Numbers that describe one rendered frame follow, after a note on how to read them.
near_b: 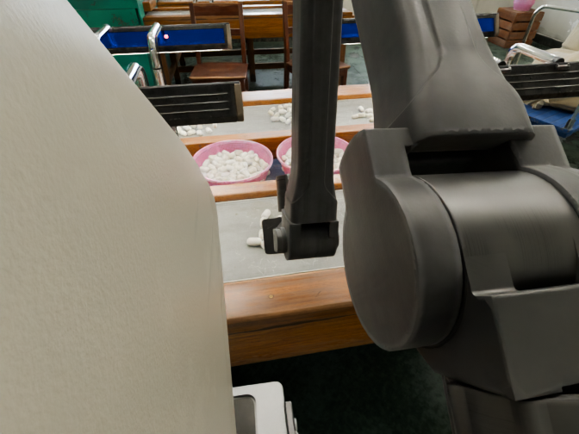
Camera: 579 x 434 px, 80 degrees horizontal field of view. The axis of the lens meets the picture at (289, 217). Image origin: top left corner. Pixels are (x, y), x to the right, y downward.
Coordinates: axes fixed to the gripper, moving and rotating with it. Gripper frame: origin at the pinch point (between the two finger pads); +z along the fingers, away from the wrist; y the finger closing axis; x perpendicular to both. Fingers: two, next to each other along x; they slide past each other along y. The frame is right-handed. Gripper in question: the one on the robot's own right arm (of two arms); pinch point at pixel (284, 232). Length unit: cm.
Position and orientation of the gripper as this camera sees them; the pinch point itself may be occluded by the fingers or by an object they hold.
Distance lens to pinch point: 72.6
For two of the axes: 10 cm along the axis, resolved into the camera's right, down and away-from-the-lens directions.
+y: -9.9, 1.0, -1.3
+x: 1.1, 9.9, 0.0
